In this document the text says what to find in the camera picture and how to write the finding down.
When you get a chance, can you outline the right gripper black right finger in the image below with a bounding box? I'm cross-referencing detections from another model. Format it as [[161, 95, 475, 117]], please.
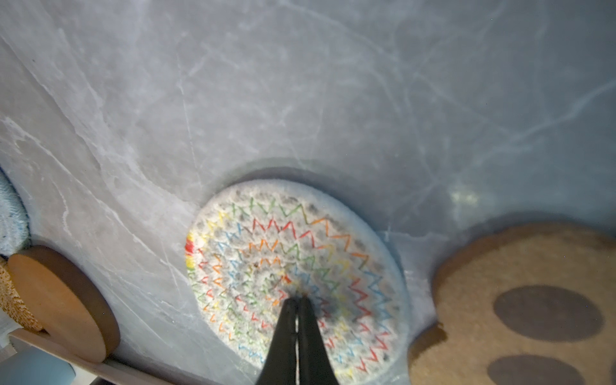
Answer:
[[298, 297, 338, 385]]

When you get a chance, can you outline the white multicolour woven coaster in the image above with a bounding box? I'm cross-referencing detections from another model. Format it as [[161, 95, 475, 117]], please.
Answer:
[[185, 180, 411, 384]]

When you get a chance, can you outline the cork paw print coaster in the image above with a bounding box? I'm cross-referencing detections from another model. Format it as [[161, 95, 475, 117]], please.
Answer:
[[408, 223, 615, 384]]

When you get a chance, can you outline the light blue mug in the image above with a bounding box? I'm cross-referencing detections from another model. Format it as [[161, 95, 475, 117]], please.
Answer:
[[1, 347, 76, 385]]

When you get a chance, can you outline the blue grey woven coaster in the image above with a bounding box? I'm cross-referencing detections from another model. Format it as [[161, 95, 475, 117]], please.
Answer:
[[1, 170, 30, 259]]

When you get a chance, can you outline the rattan woven coaster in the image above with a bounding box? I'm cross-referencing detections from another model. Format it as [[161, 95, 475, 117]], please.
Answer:
[[1, 258, 44, 332]]

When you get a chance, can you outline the round wooden coaster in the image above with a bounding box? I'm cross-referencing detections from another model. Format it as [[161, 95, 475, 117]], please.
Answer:
[[8, 245, 120, 363]]

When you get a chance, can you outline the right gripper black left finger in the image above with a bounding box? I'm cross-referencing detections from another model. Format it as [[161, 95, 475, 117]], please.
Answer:
[[256, 298, 298, 385]]

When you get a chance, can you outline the beige serving tray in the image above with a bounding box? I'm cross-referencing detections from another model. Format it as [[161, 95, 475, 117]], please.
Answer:
[[8, 328, 169, 385]]

